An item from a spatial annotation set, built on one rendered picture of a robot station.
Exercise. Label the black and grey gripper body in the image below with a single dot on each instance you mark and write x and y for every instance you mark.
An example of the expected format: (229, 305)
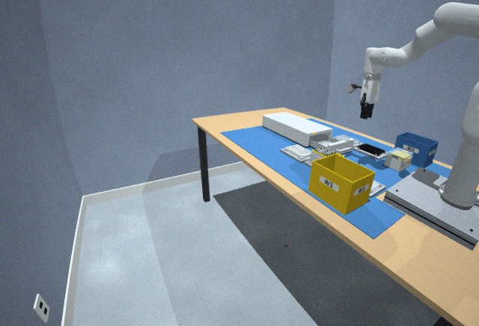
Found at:
(372, 90)

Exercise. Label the blue open-top bin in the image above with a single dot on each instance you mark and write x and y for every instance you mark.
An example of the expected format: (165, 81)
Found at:
(422, 153)

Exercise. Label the blue bench mat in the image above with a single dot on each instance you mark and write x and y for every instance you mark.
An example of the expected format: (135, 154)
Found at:
(373, 218)

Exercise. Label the yellow open bin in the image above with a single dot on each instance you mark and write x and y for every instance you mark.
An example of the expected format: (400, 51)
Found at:
(330, 180)

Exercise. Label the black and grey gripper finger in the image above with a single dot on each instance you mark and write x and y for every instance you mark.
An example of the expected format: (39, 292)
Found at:
(370, 110)
(364, 108)

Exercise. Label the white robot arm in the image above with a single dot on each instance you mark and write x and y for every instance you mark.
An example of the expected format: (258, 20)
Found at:
(449, 20)

